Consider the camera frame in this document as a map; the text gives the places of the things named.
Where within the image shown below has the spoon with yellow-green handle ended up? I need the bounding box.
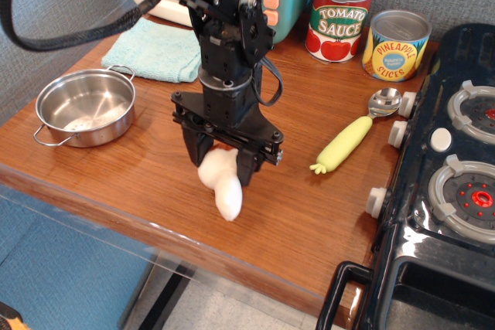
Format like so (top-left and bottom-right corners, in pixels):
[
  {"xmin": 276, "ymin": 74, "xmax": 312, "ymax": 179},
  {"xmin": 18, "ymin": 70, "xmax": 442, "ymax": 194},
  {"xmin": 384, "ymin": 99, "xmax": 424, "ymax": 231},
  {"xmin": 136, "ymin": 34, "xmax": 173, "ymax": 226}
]
[{"xmin": 309, "ymin": 87, "xmax": 402, "ymax": 175}]

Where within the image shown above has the tomato sauce toy can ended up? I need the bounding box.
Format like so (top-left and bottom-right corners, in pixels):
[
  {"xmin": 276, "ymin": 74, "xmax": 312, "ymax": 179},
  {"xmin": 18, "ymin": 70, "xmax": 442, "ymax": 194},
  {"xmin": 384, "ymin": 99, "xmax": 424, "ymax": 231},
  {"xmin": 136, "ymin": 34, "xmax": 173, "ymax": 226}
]
[{"xmin": 306, "ymin": 0, "xmax": 372, "ymax": 63}]

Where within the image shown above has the pineapple slices toy can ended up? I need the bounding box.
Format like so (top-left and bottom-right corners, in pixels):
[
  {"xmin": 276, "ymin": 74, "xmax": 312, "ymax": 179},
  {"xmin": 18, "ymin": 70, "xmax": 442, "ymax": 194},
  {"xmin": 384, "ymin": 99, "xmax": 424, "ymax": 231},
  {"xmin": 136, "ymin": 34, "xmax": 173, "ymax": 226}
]
[{"xmin": 362, "ymin": 10, "xmax": 432, "ymax": 82}]

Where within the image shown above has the white plush mushroom toy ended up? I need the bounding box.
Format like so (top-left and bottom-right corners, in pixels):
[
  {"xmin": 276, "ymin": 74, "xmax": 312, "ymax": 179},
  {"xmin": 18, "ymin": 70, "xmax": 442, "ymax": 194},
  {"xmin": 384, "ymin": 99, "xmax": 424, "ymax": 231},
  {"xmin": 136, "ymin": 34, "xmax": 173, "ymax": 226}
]
[{"xmin": 198, "ymin": 144, "xmax": 243, "ymax": 222}]

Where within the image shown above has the small steel pot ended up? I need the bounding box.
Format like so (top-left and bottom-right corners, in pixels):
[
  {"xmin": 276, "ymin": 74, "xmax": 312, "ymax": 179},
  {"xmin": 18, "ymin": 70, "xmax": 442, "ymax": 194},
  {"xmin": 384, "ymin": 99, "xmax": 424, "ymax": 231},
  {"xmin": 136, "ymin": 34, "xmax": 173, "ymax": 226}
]
[{"xmin": 33, "ymin": 65, "xmax": 136, "ymax": 148}]

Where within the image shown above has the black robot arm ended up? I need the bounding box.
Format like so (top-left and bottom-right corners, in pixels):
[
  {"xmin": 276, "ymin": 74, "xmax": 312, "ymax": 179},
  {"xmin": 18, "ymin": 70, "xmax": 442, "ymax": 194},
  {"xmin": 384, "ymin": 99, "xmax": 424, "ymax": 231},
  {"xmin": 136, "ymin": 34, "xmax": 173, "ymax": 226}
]
[{"xmin": 150, "ymin": 0, "xmax": 284, "ymax": 185}]

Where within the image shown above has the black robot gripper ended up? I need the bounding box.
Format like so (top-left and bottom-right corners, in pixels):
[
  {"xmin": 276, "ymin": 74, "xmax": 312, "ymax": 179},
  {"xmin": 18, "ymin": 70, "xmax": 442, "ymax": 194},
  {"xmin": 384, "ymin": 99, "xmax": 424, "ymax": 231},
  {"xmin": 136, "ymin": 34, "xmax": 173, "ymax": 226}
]
[{"xmin": 171, "ymin": 70, "xmax": 284, "ymax": 186}]

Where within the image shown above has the light blue folded cloth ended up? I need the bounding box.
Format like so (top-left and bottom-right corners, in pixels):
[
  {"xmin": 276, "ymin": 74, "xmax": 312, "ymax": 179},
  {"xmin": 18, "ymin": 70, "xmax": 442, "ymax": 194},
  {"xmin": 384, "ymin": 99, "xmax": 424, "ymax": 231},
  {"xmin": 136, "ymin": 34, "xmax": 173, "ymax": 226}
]
[{"xmin": 101, "ymin": 19, "xmax": 201, "ymax": 83}]

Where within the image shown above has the black toy stove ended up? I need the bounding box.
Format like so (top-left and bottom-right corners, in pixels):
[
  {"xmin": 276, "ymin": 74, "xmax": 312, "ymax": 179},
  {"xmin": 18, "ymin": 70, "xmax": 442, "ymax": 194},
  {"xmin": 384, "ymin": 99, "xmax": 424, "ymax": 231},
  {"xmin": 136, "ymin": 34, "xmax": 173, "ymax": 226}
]
[{"xmin": 317, "ymin": 23, "xmax": 494, "ymax": 329}]

